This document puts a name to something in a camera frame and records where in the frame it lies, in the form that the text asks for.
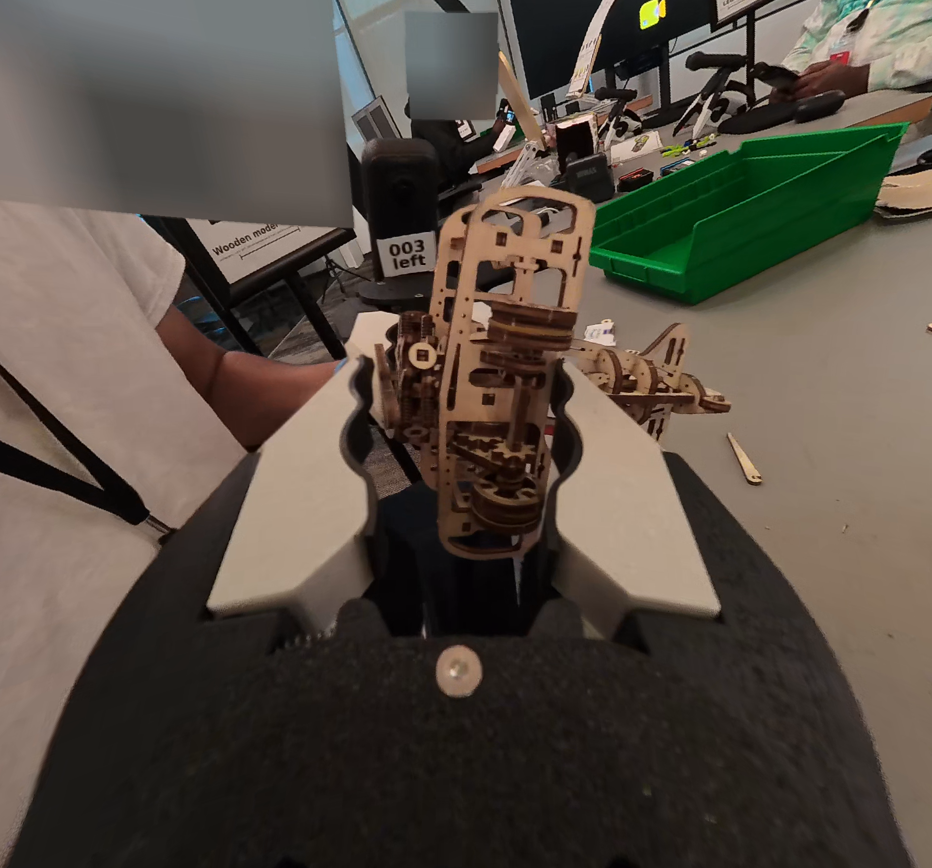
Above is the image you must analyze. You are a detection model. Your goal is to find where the large black monitor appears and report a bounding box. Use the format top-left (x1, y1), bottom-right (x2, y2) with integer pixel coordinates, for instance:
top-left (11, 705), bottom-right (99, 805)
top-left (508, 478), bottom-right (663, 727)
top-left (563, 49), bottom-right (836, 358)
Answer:
top-left (497, 0), bottom-right (718, 100)

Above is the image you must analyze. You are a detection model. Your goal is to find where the white marker sign on stand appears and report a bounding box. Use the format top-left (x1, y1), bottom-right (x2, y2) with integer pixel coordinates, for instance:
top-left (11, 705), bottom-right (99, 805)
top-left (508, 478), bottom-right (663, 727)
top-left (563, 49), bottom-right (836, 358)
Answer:
top-left (142, 215), bottom-right (359, 359)

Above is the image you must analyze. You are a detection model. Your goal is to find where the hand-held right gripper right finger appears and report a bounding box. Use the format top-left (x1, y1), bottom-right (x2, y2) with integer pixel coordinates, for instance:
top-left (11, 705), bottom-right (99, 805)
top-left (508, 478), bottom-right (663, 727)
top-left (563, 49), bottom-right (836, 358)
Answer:
top-left (549, 364), bottom-right (722, 642)

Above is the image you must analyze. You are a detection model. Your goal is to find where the black box device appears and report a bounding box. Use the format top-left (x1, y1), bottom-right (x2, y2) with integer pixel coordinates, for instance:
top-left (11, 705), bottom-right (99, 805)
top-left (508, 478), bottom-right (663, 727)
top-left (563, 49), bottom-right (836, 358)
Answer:
top-left (557, 153), bottom-right (616, 202)

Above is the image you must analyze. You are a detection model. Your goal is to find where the pale wooden blade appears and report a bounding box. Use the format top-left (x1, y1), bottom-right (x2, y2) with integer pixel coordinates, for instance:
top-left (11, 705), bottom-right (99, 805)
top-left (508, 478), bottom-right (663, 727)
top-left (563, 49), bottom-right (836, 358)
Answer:
top-left (499, 51), bottom-right (547, 151)

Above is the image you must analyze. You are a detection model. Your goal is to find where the idle hand-held gripper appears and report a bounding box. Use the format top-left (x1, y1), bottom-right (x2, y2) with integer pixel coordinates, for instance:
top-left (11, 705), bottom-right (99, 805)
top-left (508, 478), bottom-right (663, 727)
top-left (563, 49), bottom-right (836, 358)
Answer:
top-left (673, 52), bottom-right (758, 137)
top-left (593, 87), bottom-right (642, 148)

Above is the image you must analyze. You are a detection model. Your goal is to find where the person's left forearm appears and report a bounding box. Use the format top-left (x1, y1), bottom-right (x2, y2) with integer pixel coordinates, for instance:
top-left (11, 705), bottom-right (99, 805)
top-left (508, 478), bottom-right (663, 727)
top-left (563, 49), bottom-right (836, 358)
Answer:
top-left (155, 303), bottom-right (347, 450)

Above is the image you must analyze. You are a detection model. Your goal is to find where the white printed card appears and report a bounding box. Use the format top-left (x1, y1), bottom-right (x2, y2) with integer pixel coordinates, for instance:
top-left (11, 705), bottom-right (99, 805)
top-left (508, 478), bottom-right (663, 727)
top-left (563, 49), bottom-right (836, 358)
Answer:
top-left (568, 0), bottom-right (633, 97)

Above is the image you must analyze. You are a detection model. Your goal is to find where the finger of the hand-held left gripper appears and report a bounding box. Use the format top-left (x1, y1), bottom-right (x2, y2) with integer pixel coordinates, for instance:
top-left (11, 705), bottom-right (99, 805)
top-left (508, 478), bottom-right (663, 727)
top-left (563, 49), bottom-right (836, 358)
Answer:
top-left (346, 311), bottom-right (403, 377)

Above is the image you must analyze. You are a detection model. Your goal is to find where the pointed wooden stick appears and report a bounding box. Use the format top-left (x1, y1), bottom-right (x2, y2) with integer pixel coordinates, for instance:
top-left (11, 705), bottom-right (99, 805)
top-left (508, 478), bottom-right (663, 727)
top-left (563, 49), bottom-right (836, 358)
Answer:
top-left (727, 433), bottom-right (763, 485)

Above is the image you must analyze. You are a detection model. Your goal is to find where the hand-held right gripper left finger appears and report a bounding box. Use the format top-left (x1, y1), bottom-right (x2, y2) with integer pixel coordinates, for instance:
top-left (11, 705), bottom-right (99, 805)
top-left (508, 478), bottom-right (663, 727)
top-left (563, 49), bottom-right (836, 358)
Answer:
top-left (206, 354), bottom-right (381, 627)

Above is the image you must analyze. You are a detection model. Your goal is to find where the green storage bin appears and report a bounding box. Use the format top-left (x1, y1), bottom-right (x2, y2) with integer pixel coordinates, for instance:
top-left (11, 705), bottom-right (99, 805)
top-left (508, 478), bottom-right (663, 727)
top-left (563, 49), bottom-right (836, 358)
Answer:
top-left (588, 121), bottom-right (911, 306)

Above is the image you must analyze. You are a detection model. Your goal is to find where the black lanyard strap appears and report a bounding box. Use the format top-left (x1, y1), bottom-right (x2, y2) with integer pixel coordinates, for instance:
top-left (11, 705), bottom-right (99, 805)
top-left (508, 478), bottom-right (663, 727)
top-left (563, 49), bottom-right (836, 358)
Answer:
top-left (0, 364), bottom-right (177, 545)

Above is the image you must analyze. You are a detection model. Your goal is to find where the wooden biplane model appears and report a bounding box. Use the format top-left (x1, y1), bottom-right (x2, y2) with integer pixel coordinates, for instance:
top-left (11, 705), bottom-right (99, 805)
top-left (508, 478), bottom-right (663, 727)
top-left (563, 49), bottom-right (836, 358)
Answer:
top-left (375, 185), bottom-right (732, 561)

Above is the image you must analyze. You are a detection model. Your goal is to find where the grey desk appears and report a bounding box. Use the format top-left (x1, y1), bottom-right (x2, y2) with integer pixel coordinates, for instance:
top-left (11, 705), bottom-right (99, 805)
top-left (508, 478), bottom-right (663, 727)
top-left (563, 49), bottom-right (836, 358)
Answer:
top-left (473, 89), bottom-right (932, 862)

